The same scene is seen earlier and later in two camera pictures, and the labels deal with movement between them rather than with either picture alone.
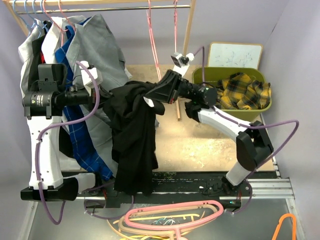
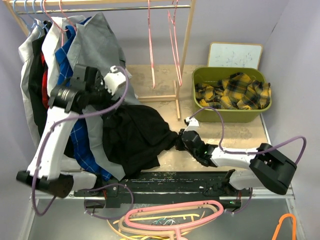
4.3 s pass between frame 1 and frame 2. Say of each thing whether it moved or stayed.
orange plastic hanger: stayed
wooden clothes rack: stayed
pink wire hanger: moved
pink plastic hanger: stayed
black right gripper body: moved
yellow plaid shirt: stayed
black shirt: moved
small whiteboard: stayed
